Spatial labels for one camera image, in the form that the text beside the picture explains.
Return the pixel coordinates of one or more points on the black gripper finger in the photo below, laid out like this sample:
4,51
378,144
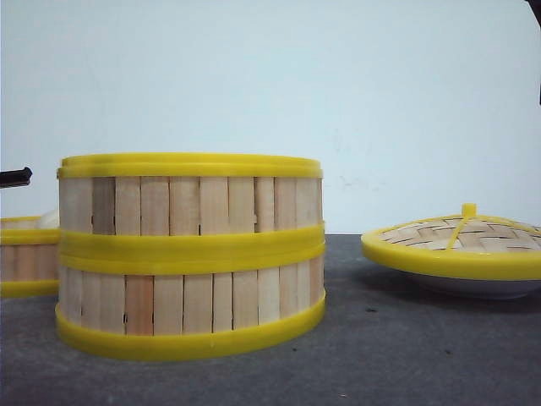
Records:
15,178

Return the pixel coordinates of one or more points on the bamboo steamer basket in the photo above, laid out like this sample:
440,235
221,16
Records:
208,211
171,318
28,258

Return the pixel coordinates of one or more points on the woven bamboo steamer lid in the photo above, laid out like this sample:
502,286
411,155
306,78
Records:
468,246

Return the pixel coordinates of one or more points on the white steamed bun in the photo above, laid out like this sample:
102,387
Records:
49,220

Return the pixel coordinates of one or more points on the white plate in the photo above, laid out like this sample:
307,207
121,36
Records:
476,288

